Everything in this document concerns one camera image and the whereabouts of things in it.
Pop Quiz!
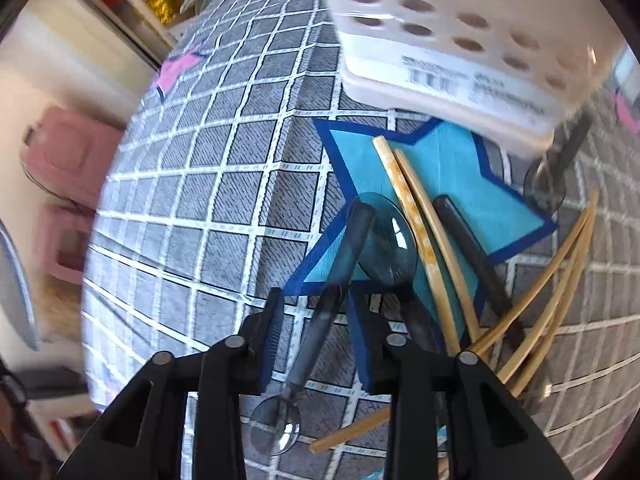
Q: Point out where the black handled spoon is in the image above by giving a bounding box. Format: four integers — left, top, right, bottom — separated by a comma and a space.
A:
358, 192, 439, 353
248, 200, 376, 456
523, 110, 592, 216

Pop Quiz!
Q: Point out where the blue bamboo chopstick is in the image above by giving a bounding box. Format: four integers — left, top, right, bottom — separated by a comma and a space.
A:
510, 236, 590, 398

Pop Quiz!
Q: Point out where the patterned bamboo chopstick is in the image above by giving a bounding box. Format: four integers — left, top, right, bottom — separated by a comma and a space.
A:
373, 136, 460, 356

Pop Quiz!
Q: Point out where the pink plastic stool stack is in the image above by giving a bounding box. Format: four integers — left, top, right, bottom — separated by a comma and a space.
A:
21, 106, 124, 285

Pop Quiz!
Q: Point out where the blue star sticker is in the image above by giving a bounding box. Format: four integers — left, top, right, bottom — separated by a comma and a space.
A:
282, 118, 559, 311

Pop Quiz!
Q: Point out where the pink star sticker left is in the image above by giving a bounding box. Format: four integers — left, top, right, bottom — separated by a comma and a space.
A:
155, 50, 204, 101

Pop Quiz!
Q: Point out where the pink star sticker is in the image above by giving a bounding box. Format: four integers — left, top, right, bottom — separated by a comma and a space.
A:
614, 88, 640, 136
155, 50, 204, 101

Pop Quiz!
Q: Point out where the pink star sticker right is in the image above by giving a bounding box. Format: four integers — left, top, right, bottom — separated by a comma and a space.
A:
614, 88, 640, 136

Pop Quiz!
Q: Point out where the beige utensil holder caddy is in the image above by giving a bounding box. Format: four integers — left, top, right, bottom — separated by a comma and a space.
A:
324, 0, 625, 159

